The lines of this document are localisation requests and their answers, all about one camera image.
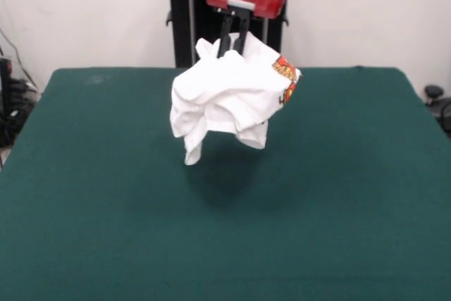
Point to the white printed t-shirt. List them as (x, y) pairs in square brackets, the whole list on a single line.
[(225, 96)]

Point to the black office chair base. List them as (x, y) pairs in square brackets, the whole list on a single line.
[(435, 93)]

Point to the dark green tablecloth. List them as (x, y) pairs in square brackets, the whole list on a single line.
[(105, 227)]

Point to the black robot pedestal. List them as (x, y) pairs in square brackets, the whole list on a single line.
[(181, 26)]

